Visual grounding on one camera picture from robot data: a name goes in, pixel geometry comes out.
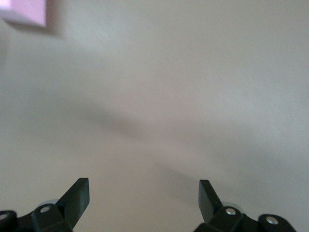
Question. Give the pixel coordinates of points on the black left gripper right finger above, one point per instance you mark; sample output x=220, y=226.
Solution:
x=210, y=207

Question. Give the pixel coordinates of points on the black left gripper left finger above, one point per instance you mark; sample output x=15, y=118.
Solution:
x=48, y=217

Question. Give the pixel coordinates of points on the pink foam cube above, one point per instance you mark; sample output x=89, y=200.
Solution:
x=24, y=10

